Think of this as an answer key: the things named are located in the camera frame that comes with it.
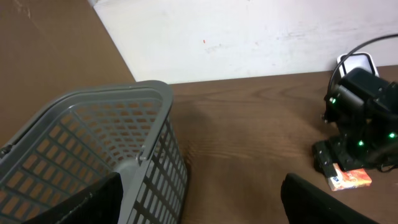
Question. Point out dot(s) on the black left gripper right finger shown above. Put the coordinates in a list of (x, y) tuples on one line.
[(305, 203)]

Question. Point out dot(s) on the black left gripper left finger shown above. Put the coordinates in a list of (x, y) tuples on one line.
[(100, 203)]

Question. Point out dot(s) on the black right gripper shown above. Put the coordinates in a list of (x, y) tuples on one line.
[(368, 144)]

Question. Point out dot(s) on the orange snack box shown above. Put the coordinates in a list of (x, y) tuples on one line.
[(348, 180)]

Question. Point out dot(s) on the grey plastic basket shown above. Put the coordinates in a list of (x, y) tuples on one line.
[(82, 137)]

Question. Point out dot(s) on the white barcode scanner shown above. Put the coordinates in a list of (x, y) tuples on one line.
[(358, 60)]

